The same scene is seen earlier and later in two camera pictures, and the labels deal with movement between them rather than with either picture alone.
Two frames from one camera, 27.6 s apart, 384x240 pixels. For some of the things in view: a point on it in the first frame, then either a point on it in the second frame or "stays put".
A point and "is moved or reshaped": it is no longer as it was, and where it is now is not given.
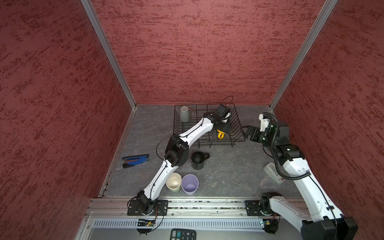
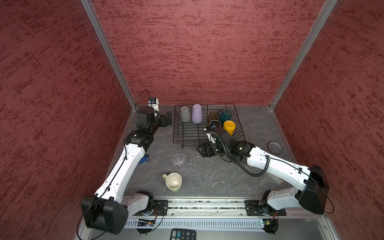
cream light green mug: [174, 182] stays put
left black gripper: [227, 128] -> [163, 118]
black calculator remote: [177, 234] stays put
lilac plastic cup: [189, 183] -> [197, 113]
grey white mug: [185, 113] stays put
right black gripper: [255, 130] -> [206, 147]
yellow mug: [220, 134] is moved or reshaped
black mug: [197, 160] is moved or reshaped
